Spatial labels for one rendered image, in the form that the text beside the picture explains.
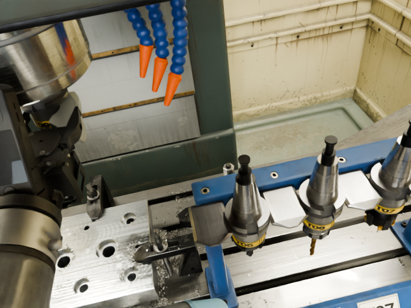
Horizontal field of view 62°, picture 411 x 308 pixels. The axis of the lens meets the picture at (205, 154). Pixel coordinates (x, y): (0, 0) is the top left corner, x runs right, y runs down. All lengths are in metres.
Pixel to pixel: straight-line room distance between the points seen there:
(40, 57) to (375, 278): 0.73
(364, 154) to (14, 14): 0.49
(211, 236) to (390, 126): 0.98
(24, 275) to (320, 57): 1.44
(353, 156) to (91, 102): 0.71
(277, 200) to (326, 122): 1.19
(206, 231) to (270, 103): 1.19
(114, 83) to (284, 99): 0.89
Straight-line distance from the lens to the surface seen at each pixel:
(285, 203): 0.51
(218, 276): 0.71
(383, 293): 0.76
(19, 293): 0.31
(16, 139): 0.37
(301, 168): 0.54
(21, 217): 0.35
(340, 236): 0.88
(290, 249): 0.84
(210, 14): 0.96
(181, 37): 0.40
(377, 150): 0.59
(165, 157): 1.18
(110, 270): 0.77
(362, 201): 0.53
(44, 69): 0.40
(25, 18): 0.23
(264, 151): 1.51
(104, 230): 0.83
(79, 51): 0.43
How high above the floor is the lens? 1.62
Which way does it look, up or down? 43 degrees down
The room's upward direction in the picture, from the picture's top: 10 degrees counter-clockwise
